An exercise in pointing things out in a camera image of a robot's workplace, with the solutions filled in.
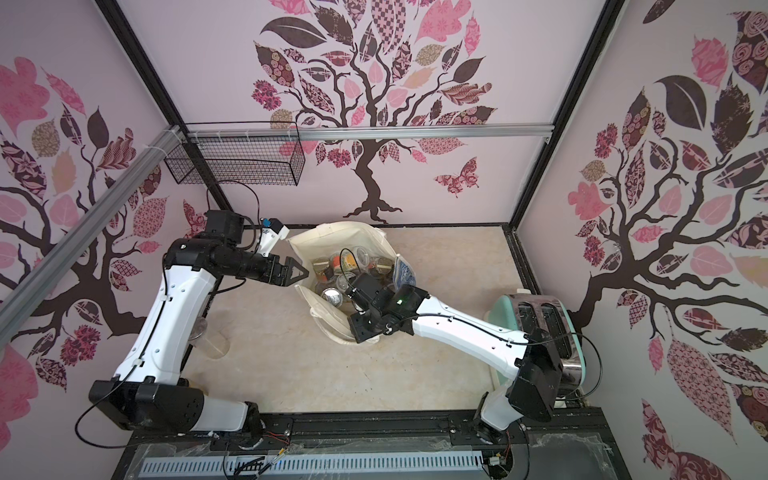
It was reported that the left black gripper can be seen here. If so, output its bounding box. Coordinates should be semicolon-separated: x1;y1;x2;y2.
220;249;308;287

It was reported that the cream canvas tote bag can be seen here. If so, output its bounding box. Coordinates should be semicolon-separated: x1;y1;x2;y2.
288;221;416;346

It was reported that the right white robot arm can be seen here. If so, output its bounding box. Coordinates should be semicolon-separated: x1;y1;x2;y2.
345;274;563;432

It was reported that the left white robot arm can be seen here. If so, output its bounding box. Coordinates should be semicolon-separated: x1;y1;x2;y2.
88;210;309;434

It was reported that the clear plastic cup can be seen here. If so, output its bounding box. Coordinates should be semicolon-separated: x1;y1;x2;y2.
188;317;230;360

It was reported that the mint green chrome toaster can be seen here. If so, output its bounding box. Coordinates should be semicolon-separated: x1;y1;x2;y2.
483;289;586;402

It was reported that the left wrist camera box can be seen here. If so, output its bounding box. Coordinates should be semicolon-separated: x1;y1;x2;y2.
256;218;289;257

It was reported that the black wire wall basket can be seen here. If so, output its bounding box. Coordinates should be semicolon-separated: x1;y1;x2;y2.
165;120;306;186

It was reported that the aluminium rail back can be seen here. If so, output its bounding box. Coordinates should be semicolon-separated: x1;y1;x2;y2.
187;123;554;141

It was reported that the aluminium rail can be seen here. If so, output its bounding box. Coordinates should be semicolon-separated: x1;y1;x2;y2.
1;125;183;345
187;123;554;141

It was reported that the white slotted cable duct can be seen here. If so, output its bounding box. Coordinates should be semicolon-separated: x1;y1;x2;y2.
134;451;484;479

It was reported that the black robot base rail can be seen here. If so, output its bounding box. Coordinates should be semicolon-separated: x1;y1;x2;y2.
111;407;631;479

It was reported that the aluminium rail left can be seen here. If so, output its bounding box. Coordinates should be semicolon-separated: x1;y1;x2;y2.
1;125;183;345

